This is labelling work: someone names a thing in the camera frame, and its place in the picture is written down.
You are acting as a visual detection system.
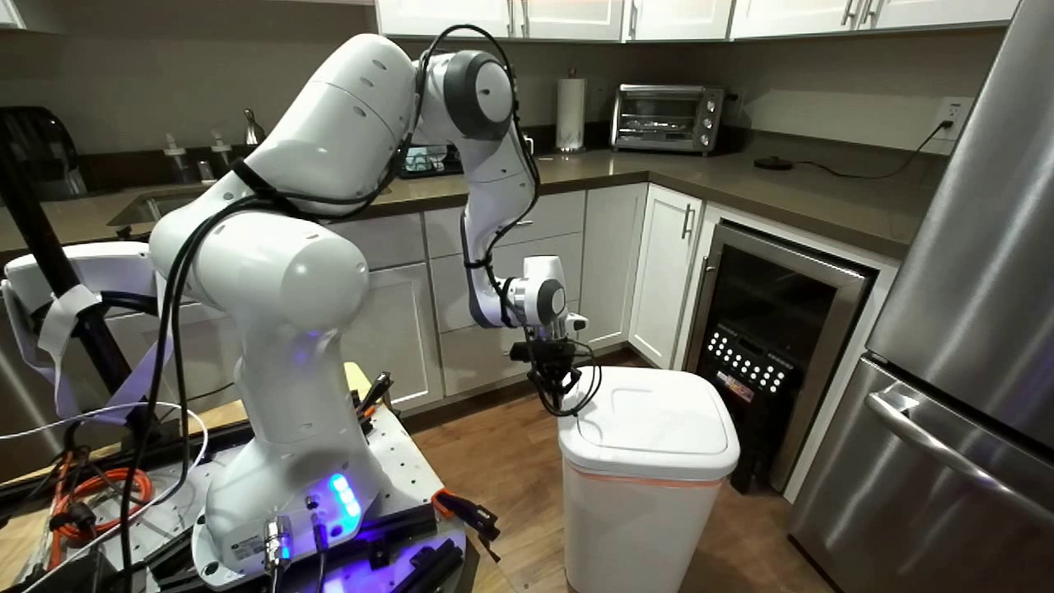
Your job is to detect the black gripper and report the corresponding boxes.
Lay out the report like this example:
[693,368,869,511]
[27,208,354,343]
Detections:
[510,332,600,419]

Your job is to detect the white trash bin lid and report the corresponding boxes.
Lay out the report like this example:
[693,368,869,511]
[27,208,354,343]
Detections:
[554,364,745,485]

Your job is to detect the white trash bin body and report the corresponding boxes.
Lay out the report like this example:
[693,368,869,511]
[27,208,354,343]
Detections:
[561,457,738,593]

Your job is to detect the white lower cabinet door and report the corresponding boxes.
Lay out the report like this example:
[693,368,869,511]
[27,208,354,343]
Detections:
[624,181,709,373]
[576,181,652,356]
[338,260,444,413]

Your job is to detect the white cabinet door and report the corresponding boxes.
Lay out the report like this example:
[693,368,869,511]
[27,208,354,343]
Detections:
[373,0,519,44]
[624,181,709,373]
[624,0,738,48]
[517,0,628,48]
[576,181,652,356]
[338,260,444,413]
[858,0,1020,33]
[729,0,865,44]

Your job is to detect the black orange clamp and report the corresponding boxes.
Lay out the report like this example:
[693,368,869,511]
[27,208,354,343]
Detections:
[431,488,504,567]

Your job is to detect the robot mounting cart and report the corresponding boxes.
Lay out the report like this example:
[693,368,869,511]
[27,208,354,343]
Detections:
[0,360,510,593]

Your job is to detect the black beverage cooler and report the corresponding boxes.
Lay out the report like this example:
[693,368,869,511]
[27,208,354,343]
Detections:
[680,220,875,497]

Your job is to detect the small glowing screen device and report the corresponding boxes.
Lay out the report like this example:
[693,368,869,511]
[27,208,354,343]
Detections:
[397,143,455,181]

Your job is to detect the white paper towel roll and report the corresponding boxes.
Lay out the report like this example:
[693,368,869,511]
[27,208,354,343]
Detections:
[549,74,590,156]

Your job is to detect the dark kitchen countertop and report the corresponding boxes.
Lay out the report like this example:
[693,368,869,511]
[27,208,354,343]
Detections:
[0,136,947,264]

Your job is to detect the silver toaster oven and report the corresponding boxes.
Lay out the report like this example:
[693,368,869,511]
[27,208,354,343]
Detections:
[606,83,729,160]

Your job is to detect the white upper cabinet door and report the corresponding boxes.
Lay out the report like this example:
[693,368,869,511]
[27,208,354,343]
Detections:
[729,0,865,44]
[858,0,1020,33]
[624,0,738,48]
[373,0,519,44]
[517,0,628,48]

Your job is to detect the stainless steel refrigerator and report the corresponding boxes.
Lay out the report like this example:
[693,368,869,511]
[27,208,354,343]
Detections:
[786,0,1054,593]

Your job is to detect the clear soap bottle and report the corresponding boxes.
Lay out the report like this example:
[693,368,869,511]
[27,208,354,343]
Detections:
[158,132,186,187]
[204,129,236,174]

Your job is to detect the black tripod pole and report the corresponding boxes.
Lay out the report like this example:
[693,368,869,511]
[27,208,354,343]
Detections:
[0,162,139,401]

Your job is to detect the black chair back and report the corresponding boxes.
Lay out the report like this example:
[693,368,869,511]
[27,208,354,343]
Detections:
[0,103,89,206]

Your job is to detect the black tool handles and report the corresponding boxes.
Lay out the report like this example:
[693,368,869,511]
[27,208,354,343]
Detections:
[354,368,397,430]

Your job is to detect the black power cord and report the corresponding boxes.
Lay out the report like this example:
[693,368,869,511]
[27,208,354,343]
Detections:
[786,117,955,186]

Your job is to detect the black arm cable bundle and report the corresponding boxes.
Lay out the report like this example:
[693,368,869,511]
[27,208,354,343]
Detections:
[112,162,383,593]

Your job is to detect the white wall outlet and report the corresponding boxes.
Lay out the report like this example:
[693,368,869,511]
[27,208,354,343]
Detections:
[936,95,974,132]

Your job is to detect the white curved plastic frame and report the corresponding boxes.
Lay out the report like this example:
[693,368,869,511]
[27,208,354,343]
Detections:
[0,240,177,427]

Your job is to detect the thin white cable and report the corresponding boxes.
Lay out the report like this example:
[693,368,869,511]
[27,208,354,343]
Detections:
[0,397,213,520]

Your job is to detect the orange coiled cable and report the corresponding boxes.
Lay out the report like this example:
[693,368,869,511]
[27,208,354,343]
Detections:
[43,464,150,575]

